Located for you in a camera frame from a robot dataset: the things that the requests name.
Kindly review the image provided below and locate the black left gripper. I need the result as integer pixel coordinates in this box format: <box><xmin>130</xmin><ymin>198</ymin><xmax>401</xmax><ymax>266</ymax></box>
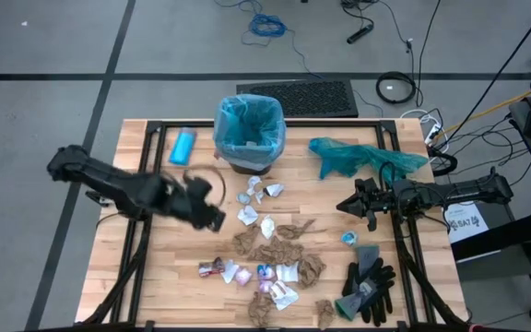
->
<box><xmin>157</xmin><ymin>172</ymin><xmax>227</xmax><ymax>233</ymax></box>

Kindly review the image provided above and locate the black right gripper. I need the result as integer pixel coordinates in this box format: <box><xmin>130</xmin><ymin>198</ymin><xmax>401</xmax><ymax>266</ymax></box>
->
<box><xmin>337</xmin><ymin>177</ymin><xmax>403</xmax><ymax>231</ymax></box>

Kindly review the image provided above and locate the red silver snack wrapper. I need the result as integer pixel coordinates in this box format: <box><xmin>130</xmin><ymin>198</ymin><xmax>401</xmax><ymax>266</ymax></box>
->
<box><xmin>197</xmin><ymin>256</ymin><xmax>226</xmax><ymax>279</ymax></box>

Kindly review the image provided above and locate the white angular plastic scrap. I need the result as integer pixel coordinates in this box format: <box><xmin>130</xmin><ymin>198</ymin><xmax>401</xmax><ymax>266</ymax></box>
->
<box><xmin>220</xmin><ymin>259</ymin><xmax>240</xmax><ymax>284</ymax></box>

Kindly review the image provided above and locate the white tissue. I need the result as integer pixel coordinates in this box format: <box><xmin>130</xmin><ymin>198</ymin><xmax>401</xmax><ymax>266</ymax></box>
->
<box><xmin>260</xmin><ymin>214</ymin><xmax>277</xmax><ymax>240</ymax></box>

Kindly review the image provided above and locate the long white paper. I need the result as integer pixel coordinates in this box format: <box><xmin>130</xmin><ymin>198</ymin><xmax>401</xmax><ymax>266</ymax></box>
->
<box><xmin>245</xmin><ymin>175</ymin><xmax>263</xmax><ymax>196</ymax></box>

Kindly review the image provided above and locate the large brown paper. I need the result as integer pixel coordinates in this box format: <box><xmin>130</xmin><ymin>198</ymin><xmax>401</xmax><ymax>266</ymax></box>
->
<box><xmin>248</xmin><ymin>236</ymin><xmax>304</xmax><ymax>267</ymax></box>

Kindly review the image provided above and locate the blue pink plastic wad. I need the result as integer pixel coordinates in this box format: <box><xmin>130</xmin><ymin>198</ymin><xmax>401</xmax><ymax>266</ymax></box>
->
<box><xmin>256</xmin><ymin>263</ymin><xmax>277</xmax><ymax>282</ymax></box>

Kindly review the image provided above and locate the white square plastic piece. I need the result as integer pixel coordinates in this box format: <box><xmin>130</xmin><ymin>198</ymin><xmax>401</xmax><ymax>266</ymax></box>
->
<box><xmin>276</xmin><ymin>261</ymin><xmax>300</xmax><ymax>283</ymax></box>

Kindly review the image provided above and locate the teal loose trash bag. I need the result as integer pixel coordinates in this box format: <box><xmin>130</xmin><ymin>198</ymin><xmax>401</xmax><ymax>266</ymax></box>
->
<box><xmin>309</xmin><ymin>136</ymin><xmax>430</xmax><ymax>185</ymax></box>

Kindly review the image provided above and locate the black grey-cuffed work glove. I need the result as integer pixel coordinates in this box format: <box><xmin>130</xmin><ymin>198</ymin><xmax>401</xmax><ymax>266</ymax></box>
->
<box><xmin>342</xmin><ymin>243</ymin><xmax>394</xmax><ymax>327</ymax></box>
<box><xmin>334</xmin><ymin>257</ymin><xmax>397</xmax><ymax>323</ymax></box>

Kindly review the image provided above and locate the white power strip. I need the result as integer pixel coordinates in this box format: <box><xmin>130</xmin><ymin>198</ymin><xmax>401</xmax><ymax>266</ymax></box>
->
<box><xmin>424</xmin><ymin>120</ymin><xmax>444</xmax><ymax>147</ymax></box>

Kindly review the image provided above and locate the white SA7 sign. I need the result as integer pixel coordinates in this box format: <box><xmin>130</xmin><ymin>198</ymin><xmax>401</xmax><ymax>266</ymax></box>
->
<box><xmin>443</xmin><ymin>201</ymin><xmax>490</xmax><ymax>244</ymax></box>

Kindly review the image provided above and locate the black perforated floor mat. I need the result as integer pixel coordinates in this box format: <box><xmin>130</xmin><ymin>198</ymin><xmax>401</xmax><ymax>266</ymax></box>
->
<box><xmin>236</xmin><ymin>78</ymin><xmax>360</xmax><ymax>119</ymax></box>

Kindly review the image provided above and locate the black side table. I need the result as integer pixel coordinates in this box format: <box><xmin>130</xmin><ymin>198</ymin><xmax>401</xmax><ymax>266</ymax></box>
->
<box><xmin>449</xmin><ymin>99</ymin><xmax>531</xmax><ymax>319</ymax></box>

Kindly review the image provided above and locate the black power strip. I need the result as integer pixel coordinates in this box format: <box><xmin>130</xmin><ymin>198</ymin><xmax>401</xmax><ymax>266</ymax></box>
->
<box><xmin>346</xmin><ymin>22</ymin><xmax>376</xmax><ymax>45</ymax></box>

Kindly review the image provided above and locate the thin black pole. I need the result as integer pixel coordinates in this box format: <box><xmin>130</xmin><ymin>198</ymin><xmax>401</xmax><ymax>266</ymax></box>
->
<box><xmin>444</xmin><ymin>0</ymin><xmax>531</xmax><ymax>145</ymax></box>

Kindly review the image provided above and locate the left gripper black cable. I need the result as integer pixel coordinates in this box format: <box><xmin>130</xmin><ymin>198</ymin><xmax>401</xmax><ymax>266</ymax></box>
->
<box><xmin>183</xmin><ymin>164</ymin><xmax>228</xmax><ymax>208</ymax></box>

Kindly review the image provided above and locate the thick black cable loop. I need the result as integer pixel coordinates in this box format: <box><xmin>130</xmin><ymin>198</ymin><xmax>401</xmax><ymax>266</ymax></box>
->
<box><xmin>426</xmin><ymin>146</ymin><xmax>459</xmax><ymax>178</ymax></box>

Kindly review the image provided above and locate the black coiled cable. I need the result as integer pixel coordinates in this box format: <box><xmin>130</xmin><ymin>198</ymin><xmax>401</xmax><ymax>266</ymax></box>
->
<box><xmin>375</xmin><ymin>70</ymin><xmax>418</xmax><ymax>105</ymax></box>

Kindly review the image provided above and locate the yellow cable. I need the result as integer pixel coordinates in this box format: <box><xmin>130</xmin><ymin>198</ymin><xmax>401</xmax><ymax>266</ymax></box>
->
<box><xmin>435</xmin><ymin>76</ymin><xmax>531</xmax><ymax>135</ymax></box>

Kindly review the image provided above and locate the blue coiled cable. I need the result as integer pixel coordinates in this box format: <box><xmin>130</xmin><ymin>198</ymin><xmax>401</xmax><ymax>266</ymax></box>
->
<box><xmin>213</xmin><ymin>0</ymin><xmax>326</xmax><ymax>79</ymax></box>

